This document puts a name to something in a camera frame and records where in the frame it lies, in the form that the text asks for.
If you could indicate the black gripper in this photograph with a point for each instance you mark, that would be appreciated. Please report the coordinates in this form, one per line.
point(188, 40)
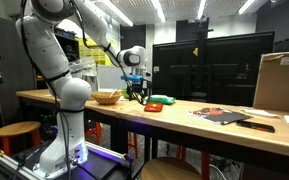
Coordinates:
point(137, 88)

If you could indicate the silver fork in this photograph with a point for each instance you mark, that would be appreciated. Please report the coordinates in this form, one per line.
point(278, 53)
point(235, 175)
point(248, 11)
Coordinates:
point(113, 92)

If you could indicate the robot base platform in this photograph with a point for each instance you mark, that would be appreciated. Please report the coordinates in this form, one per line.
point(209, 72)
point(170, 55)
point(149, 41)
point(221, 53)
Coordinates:
point(101, 164)

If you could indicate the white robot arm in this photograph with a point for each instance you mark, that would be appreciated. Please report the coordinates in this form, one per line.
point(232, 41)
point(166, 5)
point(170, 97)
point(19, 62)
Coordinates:
point(48, 58)

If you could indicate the green wet wipes pack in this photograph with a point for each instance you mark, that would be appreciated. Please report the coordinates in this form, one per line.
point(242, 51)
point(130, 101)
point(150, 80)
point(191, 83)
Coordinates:
point(161, 99)

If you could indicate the green plastic bowl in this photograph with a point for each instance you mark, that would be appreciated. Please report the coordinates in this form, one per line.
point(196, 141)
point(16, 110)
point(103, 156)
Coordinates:
point(124, 93)

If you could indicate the black red booklet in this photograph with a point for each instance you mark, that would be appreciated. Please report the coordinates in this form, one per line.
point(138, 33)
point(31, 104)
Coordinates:
point(219, 115)

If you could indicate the round wooden stool front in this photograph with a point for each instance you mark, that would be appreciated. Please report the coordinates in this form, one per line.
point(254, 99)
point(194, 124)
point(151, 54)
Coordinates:
point(169, 168)

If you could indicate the round wooden stool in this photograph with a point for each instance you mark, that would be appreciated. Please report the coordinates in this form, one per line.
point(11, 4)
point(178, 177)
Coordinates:
point(16, 129)
point(169, 168)

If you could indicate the round wooden stool left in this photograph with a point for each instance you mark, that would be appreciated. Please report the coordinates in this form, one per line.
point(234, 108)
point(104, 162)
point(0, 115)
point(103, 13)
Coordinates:
point(16, 129)

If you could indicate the brown cardboard box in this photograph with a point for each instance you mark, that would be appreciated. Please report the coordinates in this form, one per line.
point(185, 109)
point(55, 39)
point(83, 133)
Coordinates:
point(272, 89)

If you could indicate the black camera stand pole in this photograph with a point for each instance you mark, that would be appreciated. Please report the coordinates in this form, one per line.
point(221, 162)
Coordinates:
point(199, 91)

